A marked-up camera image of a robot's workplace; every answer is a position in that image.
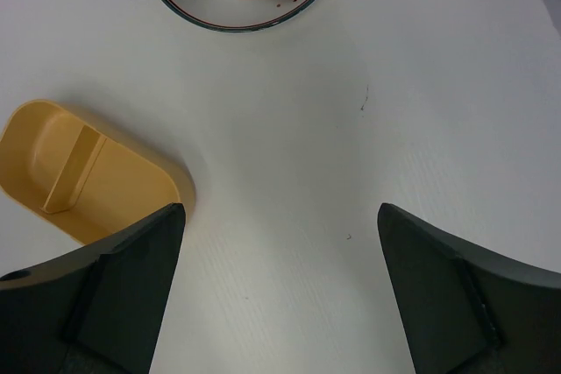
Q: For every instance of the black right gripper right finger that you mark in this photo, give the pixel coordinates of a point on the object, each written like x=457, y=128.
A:
x=464, y=308

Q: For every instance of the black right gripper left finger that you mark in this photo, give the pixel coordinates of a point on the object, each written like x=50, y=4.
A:
x=97, y=309

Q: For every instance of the yellow lunch box base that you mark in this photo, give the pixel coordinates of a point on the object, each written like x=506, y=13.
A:
x=85, y=175

